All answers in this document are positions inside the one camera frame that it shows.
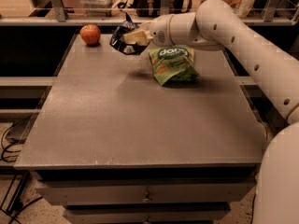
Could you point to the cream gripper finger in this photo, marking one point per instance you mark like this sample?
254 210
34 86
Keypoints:
145 25
138 37

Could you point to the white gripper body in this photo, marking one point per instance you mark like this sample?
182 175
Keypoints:
159 31

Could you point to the blue Kettle chip bag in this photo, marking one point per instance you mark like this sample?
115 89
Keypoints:
117 43

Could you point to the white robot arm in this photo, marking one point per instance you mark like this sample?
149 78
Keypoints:
276 73

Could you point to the black bag on shelf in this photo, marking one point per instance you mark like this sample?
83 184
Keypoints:
155 8

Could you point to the green snack bag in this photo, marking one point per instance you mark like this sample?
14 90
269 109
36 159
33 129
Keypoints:
175 63

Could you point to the red apple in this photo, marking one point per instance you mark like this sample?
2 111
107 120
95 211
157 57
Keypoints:
90 34

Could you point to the grey upper drawer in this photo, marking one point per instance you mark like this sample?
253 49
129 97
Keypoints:
143 191

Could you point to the grey drawer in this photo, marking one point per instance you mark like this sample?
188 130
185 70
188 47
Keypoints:
147 213
143 191

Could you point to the grey lower drawer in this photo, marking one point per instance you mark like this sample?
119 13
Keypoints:
147 213

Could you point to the grey metal shelf rail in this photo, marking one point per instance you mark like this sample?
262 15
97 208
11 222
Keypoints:
72 13

